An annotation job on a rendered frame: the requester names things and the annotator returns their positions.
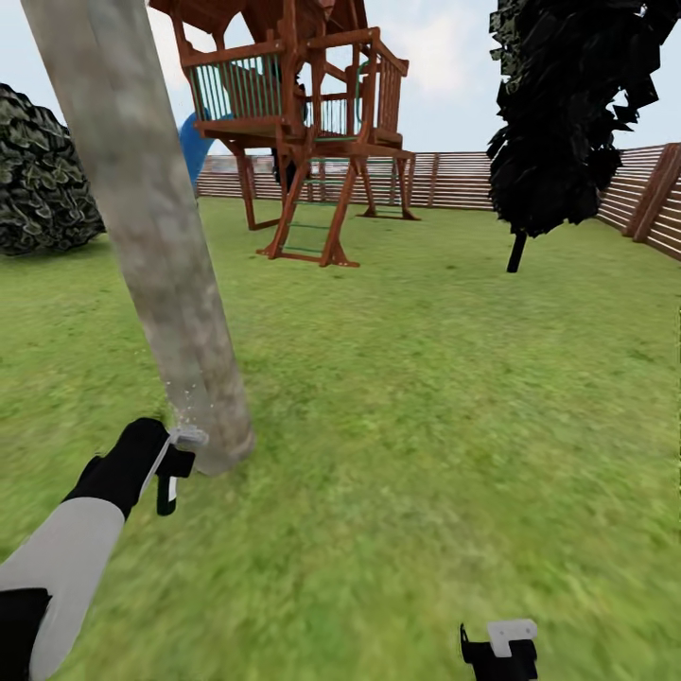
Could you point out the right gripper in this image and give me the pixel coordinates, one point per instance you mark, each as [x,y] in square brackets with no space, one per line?
[489,667]

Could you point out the bush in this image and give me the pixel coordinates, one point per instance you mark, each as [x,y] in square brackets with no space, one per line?
[45,197]

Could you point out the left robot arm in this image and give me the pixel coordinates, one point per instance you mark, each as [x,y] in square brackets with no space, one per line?
[47,584]

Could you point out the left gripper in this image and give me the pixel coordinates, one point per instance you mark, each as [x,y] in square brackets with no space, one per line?
[179,465]

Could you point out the pesticide atomizer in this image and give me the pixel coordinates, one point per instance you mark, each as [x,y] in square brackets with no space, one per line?
[167,495]

